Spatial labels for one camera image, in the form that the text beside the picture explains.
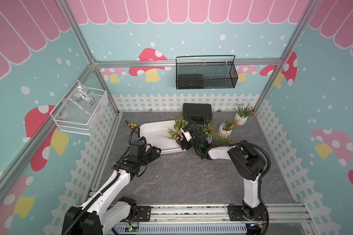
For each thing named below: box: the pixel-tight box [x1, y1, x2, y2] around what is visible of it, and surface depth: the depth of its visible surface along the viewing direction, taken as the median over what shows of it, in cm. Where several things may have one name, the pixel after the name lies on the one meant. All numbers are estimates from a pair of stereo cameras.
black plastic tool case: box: [182, 103, 213, 124], surface depth 118 cm
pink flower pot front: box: [160, 125, 184, 141], surface depth 90 cm
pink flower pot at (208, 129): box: [200, 117, 216, 145], surface depth 93 cm
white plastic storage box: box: [139, 119, 187, 155], surface depth 108 cm
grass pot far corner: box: [233, 98, 257, 126], surface depth 111 cm
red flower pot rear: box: [218, 118, 239, 139], surface depth 102 cm
